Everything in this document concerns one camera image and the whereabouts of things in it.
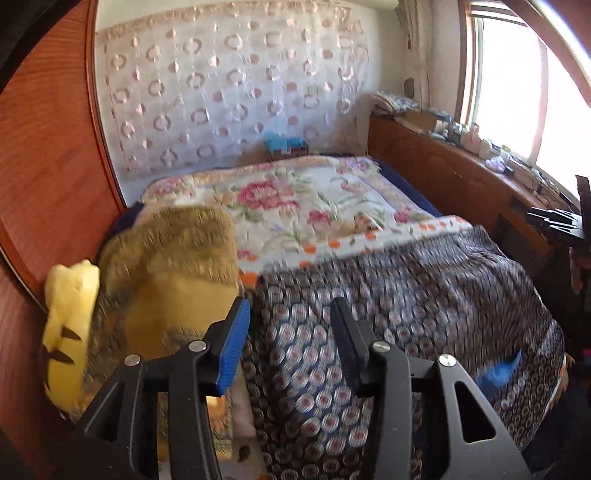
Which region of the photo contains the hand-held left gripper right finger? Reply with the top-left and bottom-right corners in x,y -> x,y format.
330,298 -> 532,480

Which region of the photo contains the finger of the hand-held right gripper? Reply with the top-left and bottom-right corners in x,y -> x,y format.
526,207 -> 583,241

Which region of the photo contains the person's right hand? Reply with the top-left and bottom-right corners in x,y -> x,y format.
569,247 -> 591,294

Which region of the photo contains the stack of folded cloths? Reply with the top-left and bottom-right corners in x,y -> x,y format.
372,91 -> 421,116

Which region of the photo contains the gold patterned cushion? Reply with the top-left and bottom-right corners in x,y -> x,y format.
85,205 -> 245,462

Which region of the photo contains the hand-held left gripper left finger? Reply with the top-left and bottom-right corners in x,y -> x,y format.
69,298 -> 251,480

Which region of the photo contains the white tied window curtain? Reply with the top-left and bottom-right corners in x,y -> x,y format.
398,0 -> 435,100

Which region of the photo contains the white lace circle-patterned curtain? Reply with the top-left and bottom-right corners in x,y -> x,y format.
95,0 -> 370,178

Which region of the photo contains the cardboard box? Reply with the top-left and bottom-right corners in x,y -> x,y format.
403,110 -> 439,134

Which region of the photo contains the yellow plush toy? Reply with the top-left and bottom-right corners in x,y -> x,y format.
41,259 -> 101,411

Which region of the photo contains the window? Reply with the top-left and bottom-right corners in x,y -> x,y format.
455,0 -> 591,204

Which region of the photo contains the blue box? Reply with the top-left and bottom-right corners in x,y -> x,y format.
264,131 -> 309,161

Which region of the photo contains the wooden side cabinet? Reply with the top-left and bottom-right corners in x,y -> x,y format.
368,113 -> 578,278

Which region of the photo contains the navy patterned silk shirt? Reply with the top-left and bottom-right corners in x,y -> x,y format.
242,225 -> 568,480

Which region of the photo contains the floral blanket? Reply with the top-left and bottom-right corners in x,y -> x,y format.
139,156 -> 444,273

